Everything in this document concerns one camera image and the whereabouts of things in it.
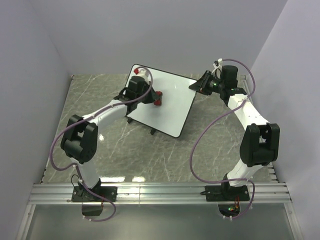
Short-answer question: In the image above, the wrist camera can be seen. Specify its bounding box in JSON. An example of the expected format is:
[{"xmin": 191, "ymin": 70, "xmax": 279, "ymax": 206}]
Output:
[
  {"xmin": 211, "ymin": 58, "xmax": 223, "ymax": 74},
  {"xmin": 133, "ymin": 67, "xmax": 150, "ymax": 80}
]

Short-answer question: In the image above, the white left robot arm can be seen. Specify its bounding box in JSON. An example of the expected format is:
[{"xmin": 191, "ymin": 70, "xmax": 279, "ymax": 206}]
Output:
[{"xmin": 60, "ymin": 74, "xmax": 163, "ymax": 201}]

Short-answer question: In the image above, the white whiteboard with black frame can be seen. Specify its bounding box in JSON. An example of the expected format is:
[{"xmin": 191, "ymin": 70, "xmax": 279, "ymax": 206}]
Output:
[{"xmin": 127, "ymin": 66, "xmax": 197, "ymax": 138}]

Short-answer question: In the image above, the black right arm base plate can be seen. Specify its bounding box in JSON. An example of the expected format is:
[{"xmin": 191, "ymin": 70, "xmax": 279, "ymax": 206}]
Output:
[{"xmin": 200, "ymin": 183, "xmax": 250, "ymax": 202}]

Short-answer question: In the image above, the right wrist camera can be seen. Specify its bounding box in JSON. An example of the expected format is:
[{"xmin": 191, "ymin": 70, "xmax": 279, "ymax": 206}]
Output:
[{"xmin": 211, "ymin": 58, "xmax": 223, "ymax": 74}]

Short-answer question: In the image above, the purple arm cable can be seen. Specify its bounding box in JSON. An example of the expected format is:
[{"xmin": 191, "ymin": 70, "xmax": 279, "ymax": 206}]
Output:
[
  {"xmin": 49, "ymin": 66, "xmax": 153, "ymax": 223},
  {"xmin": 189, "ymin": 58, "xmax": 257, "ymax": 221}
]

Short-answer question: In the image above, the red whiteboard eraser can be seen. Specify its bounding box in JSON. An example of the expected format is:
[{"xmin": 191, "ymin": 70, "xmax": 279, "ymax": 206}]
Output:
[{"xmin": 153, "ymin": 91, "xmax": 163, "ymax": 106}]

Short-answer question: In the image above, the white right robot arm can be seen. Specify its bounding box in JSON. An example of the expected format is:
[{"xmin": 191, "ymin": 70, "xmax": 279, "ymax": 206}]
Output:
[{"xmin": 189, "ymin": 65, "xmax": 280, "ymax": 200}]

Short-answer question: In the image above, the aluminium side rail right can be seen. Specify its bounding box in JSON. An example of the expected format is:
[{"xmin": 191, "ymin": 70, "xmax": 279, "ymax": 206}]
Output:
[{"xmin": 237, "ymin": 73, "xmax": 293, "ymax": 203}]

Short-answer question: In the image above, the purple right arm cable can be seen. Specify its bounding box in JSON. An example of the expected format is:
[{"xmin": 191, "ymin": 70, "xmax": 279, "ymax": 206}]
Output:
[{"xmin": 189, "ymin": 58, "xmax": 257, "ymax": 221}]

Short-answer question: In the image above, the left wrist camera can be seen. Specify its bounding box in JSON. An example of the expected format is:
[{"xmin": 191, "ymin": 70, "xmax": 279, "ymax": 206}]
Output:
[{"xmin": 133, "ymin": 67, "xmax": 150, "ymax": 80}]

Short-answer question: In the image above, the aluminium mounting rail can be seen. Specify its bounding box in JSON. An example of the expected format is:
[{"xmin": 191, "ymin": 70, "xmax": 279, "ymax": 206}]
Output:
[{"xmin": 27, "ymin": 181, "xmax": 293, "ymax": 206}]

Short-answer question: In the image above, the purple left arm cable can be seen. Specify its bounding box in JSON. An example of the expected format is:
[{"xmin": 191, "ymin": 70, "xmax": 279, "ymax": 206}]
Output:
[{"xmin": 49, "ymin": 66, "xmax": 153, "ymax": 223}]

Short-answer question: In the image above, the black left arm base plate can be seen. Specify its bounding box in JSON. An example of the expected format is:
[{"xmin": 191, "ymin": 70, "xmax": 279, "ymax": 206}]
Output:
[{"xmin": 71, "ymin": 185, "xmax": 118, "ymax": 203}]

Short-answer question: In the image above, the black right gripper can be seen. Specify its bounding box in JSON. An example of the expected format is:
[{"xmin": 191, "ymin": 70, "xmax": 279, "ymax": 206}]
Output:
[{"xmin": 189, "ymin": 70, "xmax": 225, "ymax": 96}]

